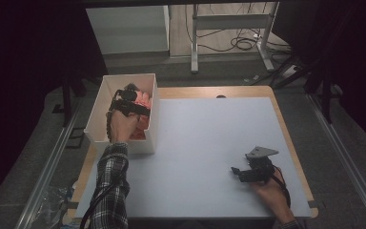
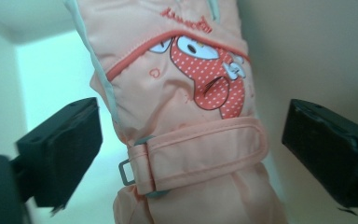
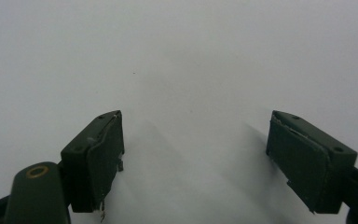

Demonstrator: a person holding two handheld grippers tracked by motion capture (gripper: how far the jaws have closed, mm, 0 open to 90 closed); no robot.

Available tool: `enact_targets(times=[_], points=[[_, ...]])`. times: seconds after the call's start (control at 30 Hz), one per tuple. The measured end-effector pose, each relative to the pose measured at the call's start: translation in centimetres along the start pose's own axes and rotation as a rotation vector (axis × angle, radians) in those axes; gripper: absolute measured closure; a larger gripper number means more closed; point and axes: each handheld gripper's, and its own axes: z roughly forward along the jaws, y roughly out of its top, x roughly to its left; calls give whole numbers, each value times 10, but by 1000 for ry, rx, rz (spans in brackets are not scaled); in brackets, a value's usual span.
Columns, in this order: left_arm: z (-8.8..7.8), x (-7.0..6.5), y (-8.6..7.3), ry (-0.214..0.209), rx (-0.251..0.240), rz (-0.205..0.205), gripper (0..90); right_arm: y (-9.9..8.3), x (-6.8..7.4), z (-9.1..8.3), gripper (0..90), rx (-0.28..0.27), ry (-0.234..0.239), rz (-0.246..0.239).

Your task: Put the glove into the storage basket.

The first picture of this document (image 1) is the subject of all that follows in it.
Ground person's left hand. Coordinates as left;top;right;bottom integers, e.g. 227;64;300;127
109;109;141;146

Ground wooden table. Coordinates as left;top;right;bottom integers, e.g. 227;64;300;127
66;85;319;221

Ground clear plastic bag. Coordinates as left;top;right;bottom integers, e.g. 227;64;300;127
37;184;78;229

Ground white box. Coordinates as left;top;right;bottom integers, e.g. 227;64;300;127
83;73;160;156

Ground pink and grey glove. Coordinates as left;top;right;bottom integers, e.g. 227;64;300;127
133;90;153;111

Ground person's right hand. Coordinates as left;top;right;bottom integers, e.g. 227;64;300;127
249;167;292;220

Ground black stand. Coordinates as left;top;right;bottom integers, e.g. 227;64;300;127
51;73;89;129
304;71;342;125

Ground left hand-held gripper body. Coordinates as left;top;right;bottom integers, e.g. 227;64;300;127
109;82;140;117

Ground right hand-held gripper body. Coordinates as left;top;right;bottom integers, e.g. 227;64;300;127
243;145;280;185

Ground white metal desk frame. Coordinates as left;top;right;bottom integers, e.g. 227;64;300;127
190;1;281;74

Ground black floor cables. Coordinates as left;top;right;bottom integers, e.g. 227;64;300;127
184;2;293;55

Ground light blue table mat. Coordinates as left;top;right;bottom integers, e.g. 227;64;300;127
74;96;313;219

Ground black floor bracket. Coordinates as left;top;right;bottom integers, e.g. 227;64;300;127
65;126;86;150

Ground white cabinet panel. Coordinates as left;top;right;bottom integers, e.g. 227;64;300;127
85;4;171;55

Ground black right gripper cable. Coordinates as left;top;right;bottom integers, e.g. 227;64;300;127
270;165;292;208

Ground metal floor rail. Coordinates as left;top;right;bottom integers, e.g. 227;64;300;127
13;96;89;229
305;93;366;229

